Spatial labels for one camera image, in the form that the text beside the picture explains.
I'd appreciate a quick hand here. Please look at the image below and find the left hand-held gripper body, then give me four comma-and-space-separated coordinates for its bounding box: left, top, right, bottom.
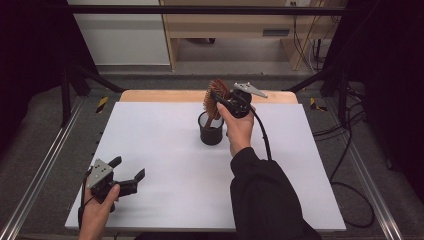
86, 158, 138, 205

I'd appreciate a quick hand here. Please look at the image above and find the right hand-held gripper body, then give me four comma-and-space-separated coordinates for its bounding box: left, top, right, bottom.
219, 81, 269, 120

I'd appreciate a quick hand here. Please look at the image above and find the brown wooden hairbrush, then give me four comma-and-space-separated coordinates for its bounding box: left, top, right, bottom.
202, 78, 232, 130

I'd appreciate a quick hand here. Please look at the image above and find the black mesh cup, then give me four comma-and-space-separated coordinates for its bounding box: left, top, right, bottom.
197, 110, 225, 146

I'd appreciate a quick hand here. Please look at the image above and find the person's right hand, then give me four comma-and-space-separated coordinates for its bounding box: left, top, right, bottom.
216, 101, 257, 158

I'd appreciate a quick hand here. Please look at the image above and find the person's left hand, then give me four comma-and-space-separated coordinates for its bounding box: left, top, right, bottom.
79, 183, 122, 236

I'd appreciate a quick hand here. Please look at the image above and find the white table board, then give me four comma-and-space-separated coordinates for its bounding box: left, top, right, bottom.
64, 101, 347, 233

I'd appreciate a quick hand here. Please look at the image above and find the light wooden table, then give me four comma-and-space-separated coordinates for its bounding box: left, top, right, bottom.
118, 89, 299, 105

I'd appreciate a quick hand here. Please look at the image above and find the yellow black floor tape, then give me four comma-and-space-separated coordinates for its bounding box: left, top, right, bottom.
95, 95, 110, 115
309, 96, 329, 113

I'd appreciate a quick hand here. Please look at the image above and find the light wooden desk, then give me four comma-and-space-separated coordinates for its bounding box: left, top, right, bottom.
159, 0, 348, 72

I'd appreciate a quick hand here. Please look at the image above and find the white cabinet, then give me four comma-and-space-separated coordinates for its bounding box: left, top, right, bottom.
65, 0, 172, 67

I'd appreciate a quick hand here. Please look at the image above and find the black curtain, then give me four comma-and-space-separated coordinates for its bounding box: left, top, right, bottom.
0, 0, 98, 156
322, 0, 424, 203

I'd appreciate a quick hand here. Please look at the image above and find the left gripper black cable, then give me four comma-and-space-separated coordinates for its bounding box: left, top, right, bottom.
77, 168, 94, 230

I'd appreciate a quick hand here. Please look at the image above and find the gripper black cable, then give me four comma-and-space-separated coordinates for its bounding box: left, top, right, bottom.
249, 108, 273, 162
77, 168, 94, 230

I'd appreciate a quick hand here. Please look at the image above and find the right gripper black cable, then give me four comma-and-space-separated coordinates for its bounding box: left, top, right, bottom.
249, 108, 273, 162

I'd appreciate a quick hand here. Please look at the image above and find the aluminium floor rail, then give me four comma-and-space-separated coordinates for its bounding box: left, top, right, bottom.
0, 95, 85, 240
323, 95, 405, 240

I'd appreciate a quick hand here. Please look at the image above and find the black frame stand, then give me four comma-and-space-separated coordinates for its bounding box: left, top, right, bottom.
59, 62, 127, 128
282, 62, 350, 127

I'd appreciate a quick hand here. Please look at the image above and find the bundle of desk cables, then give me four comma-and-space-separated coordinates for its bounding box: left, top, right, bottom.
290, 0, 334, 74

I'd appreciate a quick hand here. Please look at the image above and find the black horizontal frame bar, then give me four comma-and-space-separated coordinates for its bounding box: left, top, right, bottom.
65, 4, 348, 16

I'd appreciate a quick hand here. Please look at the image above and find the black floor cable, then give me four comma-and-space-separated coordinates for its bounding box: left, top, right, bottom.
312, 84, 377, 230

